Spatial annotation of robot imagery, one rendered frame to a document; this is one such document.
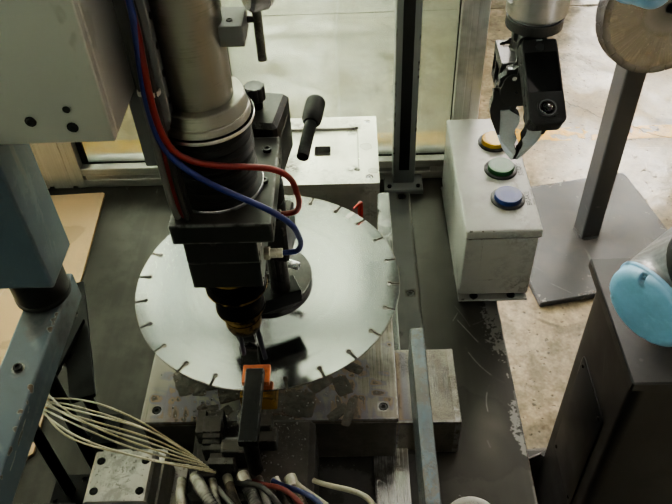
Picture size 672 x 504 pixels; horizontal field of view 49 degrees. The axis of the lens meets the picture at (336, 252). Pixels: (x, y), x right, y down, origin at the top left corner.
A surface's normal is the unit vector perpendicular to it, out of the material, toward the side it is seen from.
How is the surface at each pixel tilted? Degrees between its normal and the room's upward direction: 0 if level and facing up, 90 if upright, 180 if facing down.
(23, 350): 0
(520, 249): 90
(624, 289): 96
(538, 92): 32
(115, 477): 0
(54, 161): 90
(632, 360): 0
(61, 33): 90
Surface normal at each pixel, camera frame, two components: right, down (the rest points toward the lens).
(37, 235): 1.00, -0.02
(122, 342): -0.04, -0.71
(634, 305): -0.80, 0.51
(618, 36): 0.18, 0.63
